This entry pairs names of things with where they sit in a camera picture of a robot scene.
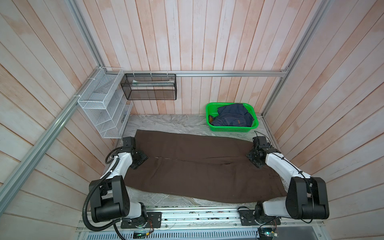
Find aluminium frame rail back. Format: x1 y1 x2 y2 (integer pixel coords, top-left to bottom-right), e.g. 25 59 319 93
106 68 288 77

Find left circuit board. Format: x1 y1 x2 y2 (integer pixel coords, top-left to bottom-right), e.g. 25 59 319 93
133 231 153 239

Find green plastic basket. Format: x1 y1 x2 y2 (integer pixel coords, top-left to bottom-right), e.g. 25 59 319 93
206 103 259 133

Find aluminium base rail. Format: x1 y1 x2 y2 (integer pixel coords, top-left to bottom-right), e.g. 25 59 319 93
74 206 326 233

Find navy blue trousers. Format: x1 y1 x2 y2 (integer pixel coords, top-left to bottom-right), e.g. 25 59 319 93
209 104 255 127

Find black wire mesh basket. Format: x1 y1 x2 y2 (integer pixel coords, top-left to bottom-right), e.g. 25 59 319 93
120 73 178 101

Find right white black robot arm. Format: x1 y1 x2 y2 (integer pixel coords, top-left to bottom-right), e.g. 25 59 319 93
247 136 330 224

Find black corrugated cable conduit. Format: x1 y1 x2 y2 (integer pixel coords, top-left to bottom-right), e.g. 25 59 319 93
81 155 121 232

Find white wire mesh shelf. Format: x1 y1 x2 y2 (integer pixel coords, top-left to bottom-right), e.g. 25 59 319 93
78 67 133 139

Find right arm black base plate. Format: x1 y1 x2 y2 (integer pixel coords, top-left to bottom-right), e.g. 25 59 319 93
238 208 281 226

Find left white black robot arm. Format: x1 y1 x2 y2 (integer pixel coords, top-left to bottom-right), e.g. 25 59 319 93
82 137 148 238

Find aluminium frame rail right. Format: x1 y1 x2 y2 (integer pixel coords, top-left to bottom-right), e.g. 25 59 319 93
261 1 334 118

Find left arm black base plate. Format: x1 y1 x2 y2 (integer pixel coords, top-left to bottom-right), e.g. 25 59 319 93
120 212 163 230

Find green circuit board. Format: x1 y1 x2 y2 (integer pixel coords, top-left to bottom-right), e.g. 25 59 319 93
257 228 278 240

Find aluminium frame rail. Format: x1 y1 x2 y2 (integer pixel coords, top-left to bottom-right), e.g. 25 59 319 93
1 67 102 214
106 68 288 77
261 1 334 118

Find aluminium frame rail left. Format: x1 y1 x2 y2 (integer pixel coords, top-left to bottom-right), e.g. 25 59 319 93
1 67 102 214

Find brown trousers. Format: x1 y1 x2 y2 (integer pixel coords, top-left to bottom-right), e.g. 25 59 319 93
124 130 287 204

